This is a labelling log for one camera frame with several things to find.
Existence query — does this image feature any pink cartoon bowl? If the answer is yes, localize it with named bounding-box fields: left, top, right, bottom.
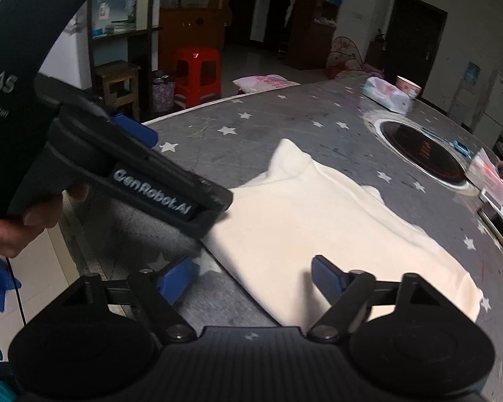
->
left=396, top=76, right=422, bottom=100

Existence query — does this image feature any water dispenser with bottle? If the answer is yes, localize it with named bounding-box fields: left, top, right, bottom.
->
left=448, top=62, right=481, bottom=125

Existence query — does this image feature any round induction cooktop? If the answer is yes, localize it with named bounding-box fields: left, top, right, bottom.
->
left=362, top=110, right=479, bottom=196

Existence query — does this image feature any pink cushion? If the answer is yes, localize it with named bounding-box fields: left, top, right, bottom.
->
left=232, top=74, right=299, bottom=93

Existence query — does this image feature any red plastic stool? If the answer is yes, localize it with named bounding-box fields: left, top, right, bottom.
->
left=174, top=46, right=222, bottom=108

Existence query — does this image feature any white power strip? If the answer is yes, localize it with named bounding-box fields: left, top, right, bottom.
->
left=479, top=189, right=503, bottom=223

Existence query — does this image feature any operator left hand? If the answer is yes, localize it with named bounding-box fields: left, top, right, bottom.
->
left=0, top=183, right=90, bottom=259

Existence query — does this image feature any folding fan decoration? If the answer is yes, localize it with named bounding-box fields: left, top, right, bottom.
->
left=324, top=37, right=383, bottom=79

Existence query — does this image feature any soft tissue pack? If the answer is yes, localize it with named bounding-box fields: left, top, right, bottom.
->
left=362, top=76, right=411, bottom=115

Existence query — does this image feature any white refrigerator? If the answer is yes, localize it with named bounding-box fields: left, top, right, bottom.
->
left=472, top=70, right=503, bottom=148

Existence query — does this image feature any pink tissue box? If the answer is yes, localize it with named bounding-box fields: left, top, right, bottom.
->
left=465, top=148, right=503, bottom=205

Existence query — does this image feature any blue comb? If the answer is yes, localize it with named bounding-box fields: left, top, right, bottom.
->
left=422, top=127, right=473, bottom=159

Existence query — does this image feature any small wooden stool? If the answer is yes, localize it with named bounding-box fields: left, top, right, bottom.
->
left=95, top=60, right=139, bottom=121

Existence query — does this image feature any cream sweatshirt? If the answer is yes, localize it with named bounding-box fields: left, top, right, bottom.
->
left=203, top=139, right=483, bottom=329

